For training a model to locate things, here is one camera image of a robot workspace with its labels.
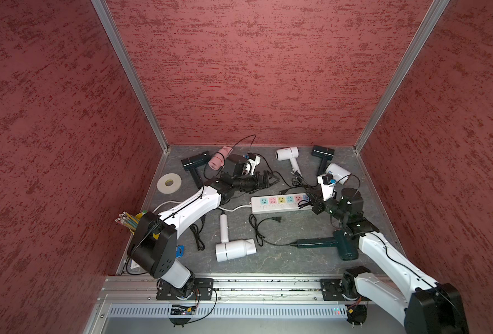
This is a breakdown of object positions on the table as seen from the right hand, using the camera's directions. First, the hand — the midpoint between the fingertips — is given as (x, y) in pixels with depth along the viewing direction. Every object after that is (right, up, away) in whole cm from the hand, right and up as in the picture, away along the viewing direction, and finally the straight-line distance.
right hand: (306, 194), depth 82 cm
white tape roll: (-65, +3, +21) cm, 68 cm away
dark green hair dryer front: (+16, -21, -3) cm, 27 cm away
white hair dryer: (-1, +19, +30) cm, 36 cm away
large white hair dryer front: (-31, -20, -5) cm, 38 cm away
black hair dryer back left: (-54, +13, +25) cm, 61 cm away
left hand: (-14, +4, -4) cm, 15 cm away
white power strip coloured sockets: (-18, -7, +12) cm, 22 cm away
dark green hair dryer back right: (+19, +18, +30) cm, 40 cm away
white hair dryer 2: (+25, +7, +25) cm, 36 cm away
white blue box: (-51, -23, -1) cm, 56 cm away
